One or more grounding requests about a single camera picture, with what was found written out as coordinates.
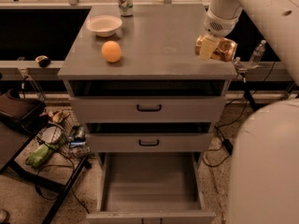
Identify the grey drawer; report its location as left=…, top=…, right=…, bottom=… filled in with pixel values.
left=70, top=80, right=226, bottom=123
left=86, top=122, right=213, bottom=152
left=87, top=152, right=216, bottom=224

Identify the grey drawer cabinet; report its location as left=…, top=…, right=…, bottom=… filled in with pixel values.
left=57, top=3, right=238, bottom=224

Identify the clear plastic water bottle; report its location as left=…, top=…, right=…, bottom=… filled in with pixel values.
left=249, top=39, right=266, bottom=68

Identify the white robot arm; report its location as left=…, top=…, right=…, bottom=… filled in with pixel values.
left=204, top=0, right=299, bottom=224

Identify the crushed orange gold can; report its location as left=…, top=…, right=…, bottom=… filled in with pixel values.
left=195, top=35, right=237, bottom=62

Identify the black power adapter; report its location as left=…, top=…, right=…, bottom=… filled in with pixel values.
left=223, top=139, right=234, bottom=155

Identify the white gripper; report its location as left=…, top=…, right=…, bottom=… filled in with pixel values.
left=199, top=8, right=242, bottom=61

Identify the green white soda can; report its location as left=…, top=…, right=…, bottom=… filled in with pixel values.
left=118, top=0, right=133, bottom=17

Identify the wire basket with items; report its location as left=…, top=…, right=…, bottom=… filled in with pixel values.
left=36, top=108, right=91, bottom=159

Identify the orange fruit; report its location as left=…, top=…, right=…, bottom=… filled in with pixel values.
left=101, top=41, right=121, bottom=63

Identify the bottom grey drawer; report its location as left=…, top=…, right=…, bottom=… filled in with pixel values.
left=87, top=152, right=216, bottom=224

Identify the middle grey drawer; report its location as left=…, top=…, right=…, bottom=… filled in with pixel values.
left=86, top=122, right=213, bottom=152

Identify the top grey drawer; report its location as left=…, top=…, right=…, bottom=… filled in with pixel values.
left=70, top=80, right=226, bottom=123

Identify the white bowl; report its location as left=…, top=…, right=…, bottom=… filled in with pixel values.
left=86, top=15, right=122, bottom=37

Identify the dark brown bag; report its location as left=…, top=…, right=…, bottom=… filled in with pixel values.
left=0, top=89, right=46, bottom=133

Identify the black side table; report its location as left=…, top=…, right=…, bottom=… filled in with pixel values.
left=0, top=116, right=92, bottom=224

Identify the black tripod stand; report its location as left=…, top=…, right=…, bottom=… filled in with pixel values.
left=233, top=57, right=259, bottom=111

